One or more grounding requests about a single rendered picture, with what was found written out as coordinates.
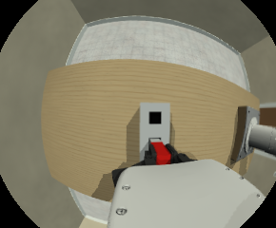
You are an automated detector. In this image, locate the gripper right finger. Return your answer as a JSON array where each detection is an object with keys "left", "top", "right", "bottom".
[{"left": 165, "top": 143, "right": 198, "bottom": 164}]

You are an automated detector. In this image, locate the red and grey pin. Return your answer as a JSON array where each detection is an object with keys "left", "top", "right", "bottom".
[{"left": 148, "top": 138, "right": 171, "bottom": 165}]

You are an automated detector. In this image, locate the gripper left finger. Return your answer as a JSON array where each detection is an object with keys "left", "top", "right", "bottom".
[{"left": 111, "top": 144, "right": 157, "bottom": 187}]

